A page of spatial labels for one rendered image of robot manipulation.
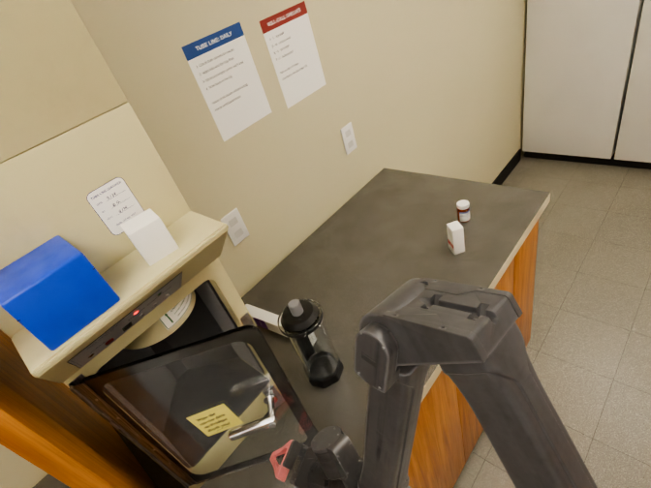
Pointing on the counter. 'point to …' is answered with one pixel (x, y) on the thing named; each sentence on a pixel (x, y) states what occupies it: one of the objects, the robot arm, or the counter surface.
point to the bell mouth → (172, 320)
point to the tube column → (48, 74)
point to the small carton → (149, 236)
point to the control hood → (130, 292)
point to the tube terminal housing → (68, 195)
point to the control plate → (125, 322)
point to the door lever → (257, 421)
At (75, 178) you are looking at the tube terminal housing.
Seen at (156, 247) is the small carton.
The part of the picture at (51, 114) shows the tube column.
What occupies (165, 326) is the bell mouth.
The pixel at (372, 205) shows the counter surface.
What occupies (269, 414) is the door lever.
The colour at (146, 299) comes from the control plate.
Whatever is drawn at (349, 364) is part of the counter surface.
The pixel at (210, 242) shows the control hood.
